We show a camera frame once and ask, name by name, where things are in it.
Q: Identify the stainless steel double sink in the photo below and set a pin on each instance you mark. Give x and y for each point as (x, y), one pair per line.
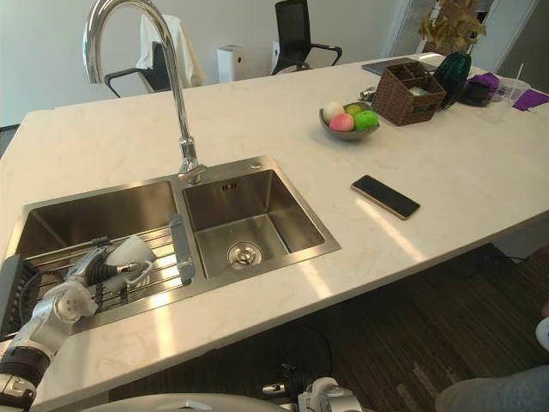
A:
(257, 214)

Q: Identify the robot left arm silver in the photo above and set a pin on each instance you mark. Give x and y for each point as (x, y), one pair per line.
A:
(43, 317)

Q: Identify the robot torso grey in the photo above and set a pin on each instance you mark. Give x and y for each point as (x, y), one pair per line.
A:
(184, 404)

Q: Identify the white air purifier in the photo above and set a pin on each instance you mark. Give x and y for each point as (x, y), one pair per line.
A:
(231, 63)

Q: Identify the office chair with white cloth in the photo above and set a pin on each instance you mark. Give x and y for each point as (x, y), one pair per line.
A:
(163, 56)

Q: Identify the black office chair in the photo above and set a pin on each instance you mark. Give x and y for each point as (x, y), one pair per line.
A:
(291, 30)

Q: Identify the dark green glass vase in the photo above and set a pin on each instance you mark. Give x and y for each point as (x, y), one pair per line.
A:
(451, 77)

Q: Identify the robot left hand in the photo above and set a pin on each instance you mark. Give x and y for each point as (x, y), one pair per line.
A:
(99, 269)

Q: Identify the black smartphone gold edge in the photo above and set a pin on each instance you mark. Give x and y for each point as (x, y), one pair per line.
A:
(385, 197)

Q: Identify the small black container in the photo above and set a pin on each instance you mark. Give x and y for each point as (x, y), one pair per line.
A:
(477, 92)

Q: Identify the cream white round fruit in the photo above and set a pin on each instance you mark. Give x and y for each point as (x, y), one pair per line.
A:
(333, 110)

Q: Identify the clear plastic cup with straw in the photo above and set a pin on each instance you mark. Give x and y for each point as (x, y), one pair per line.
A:
(510, 90)

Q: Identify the round sink drain strainer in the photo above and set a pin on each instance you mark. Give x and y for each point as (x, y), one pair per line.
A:
(244, 255)

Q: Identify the brown wicker basket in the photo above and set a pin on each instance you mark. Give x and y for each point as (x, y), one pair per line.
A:
(401, 105)

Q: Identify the white handheld controller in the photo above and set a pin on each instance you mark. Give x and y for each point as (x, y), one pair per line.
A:
(544, 335)

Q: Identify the white cup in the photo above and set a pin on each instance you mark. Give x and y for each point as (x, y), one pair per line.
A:
(130, 253)

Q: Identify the grey fruit bowl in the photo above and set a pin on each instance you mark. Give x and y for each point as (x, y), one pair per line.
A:
(348, 135)

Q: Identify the grey laptop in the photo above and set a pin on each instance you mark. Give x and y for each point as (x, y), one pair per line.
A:
(377, 66)

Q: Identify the yellow green fruit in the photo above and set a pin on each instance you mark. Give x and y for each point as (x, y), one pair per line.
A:
(353, 109)

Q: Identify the person's leg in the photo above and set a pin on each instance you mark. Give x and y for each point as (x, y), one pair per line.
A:
(497, 392)

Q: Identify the pink peach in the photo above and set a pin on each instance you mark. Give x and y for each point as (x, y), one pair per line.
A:
(342, 122)

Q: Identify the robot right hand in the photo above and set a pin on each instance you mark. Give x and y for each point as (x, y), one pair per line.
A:
(288, 383)

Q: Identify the chrome gooseneck faucet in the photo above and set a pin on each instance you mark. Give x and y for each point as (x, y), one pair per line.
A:
(178, 86)

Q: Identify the purple cloth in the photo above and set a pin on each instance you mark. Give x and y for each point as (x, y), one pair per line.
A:
(484, 79)
(531, 99)

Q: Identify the bright green apple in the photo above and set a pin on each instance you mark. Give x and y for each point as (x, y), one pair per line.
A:
(366, 120)

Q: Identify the metal sink drying rack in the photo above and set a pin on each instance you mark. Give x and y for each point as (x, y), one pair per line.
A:
(163, 257)

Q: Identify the robot right arm silver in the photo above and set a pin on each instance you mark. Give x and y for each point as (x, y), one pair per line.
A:
(332, 397)

